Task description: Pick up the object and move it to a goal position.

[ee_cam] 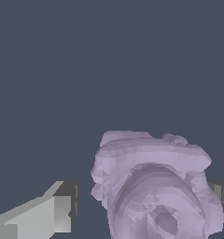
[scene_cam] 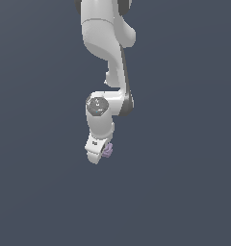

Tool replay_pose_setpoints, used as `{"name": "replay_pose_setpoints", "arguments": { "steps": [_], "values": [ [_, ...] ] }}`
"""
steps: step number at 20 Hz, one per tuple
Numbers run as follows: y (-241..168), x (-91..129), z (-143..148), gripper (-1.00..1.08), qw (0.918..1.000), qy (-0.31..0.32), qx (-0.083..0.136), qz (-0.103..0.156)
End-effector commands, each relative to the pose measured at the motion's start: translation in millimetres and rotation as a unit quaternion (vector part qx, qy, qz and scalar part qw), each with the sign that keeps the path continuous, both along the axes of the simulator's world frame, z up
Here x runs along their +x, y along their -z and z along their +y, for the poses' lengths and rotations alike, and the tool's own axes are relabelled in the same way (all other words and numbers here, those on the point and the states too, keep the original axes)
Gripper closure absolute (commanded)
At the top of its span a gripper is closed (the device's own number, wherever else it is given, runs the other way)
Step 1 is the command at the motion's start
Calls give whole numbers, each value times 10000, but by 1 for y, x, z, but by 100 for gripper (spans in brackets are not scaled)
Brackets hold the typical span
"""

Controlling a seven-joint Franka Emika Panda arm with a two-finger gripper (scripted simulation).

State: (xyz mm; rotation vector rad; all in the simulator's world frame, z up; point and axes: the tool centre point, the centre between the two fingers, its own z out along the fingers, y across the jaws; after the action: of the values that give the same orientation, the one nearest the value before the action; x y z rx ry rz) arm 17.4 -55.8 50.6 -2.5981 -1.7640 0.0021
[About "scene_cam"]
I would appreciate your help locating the small purple object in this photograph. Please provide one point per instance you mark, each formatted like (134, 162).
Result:
(107, 150)

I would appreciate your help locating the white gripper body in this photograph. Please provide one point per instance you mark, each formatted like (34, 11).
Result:
(94, 147)

